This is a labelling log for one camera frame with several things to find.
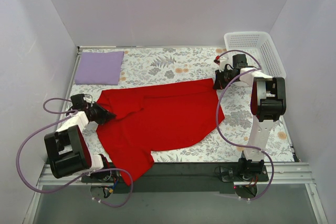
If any white plastic basket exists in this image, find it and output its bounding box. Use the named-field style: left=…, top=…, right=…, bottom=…
left=223, top=31, right=286, bottom=78

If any red t shirt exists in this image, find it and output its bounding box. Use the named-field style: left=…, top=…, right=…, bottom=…
left=96, top=79, right=225, bottom=185

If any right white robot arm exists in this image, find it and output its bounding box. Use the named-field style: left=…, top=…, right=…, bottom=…
left=213, top=50, right=286, bottom=176

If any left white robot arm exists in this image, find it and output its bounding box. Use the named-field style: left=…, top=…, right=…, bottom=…
left=44, top=93, right=116, bottom=178

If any folded purple t shirt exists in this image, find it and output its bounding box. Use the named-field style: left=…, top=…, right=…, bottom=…
left=74, top=51, right=124, bottom=86

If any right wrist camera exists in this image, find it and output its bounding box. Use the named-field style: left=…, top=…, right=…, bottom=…
left=214, top=56, right=228, bottom=72

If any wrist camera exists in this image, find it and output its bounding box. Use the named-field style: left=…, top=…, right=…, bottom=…
left=214, top=56, right=228, bottom=72
left=83, top=94, right=94, bottom=109

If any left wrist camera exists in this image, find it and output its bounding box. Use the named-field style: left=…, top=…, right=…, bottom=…
left=83, top=94, right=94, bottom=109

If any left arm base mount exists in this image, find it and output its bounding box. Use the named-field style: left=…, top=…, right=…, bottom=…
left=80, top=165, right=123, bottom=183

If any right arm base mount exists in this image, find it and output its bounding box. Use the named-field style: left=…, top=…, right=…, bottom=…
left=214, top=166, right=269, bottom=198

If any aluminium frame rail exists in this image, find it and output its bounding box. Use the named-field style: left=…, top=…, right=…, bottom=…
left=34, top=163, right=327, bottom=223

